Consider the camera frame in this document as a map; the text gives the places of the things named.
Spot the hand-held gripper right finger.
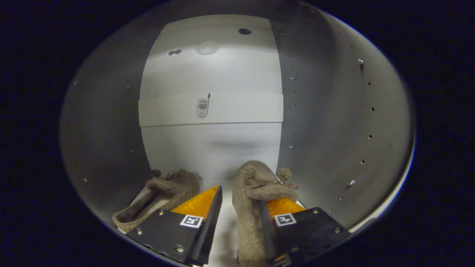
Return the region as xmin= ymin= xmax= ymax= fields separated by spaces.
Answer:
xmin=257 ymin=198 xmax=351 ymax=267

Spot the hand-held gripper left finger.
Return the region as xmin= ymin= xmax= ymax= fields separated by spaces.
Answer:
xmin=126 ymin=185 xmax=223 ymax=267

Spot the brown felt shoe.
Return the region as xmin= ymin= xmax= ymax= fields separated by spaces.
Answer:
xmin=112 ymin=169 xmax=201 ymax=234
xmin=232 ymin=160 xmax=299 ymax=267

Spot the grey shoe cabinet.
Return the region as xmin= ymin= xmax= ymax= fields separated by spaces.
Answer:
xmin=59 ymin=4 xmax=416 ymax=267

